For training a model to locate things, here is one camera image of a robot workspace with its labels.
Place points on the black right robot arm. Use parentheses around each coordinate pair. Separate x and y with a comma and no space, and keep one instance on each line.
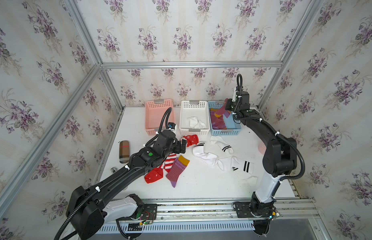
(281,161)

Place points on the red white striped sock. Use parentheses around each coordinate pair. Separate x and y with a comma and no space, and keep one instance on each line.
(168,163)

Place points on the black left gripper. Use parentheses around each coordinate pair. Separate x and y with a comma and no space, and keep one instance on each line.
(178,149)

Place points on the white plastic basket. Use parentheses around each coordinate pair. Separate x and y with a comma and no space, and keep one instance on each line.
(197,109)

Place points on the maroon purple sock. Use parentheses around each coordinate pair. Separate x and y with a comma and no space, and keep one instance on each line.
(222,112)

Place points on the purple striped sock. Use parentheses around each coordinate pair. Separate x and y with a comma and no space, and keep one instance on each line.
(217,122)

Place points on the brown plaid glasses case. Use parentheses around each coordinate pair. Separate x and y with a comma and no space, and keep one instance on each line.
(124,152)

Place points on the pink plastic basket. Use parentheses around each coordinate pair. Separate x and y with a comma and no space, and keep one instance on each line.
(154,111)

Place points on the blue plastic basket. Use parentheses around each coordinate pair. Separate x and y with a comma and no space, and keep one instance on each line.
(232,128)

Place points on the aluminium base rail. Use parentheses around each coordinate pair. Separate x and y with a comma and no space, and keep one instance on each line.
(172,210)

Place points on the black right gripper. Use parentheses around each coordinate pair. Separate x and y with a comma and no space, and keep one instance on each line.
(227,106)

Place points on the purple sock yellow cuff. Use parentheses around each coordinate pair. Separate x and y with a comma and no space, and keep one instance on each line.
(177,169)

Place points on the pink pen cup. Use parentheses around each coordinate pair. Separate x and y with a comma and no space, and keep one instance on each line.
(262,148)

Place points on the red santa christmas sock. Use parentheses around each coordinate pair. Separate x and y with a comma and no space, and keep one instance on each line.
(191,140)

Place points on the white ankle sock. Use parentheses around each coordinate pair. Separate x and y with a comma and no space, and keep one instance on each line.
(208,158)

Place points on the white sock black stripes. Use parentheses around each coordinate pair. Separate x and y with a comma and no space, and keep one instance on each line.
(241,168)

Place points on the small white sock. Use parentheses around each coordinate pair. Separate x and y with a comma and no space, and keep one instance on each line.
(193,122)

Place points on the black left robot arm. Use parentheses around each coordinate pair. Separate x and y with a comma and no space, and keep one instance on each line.
(86,209)

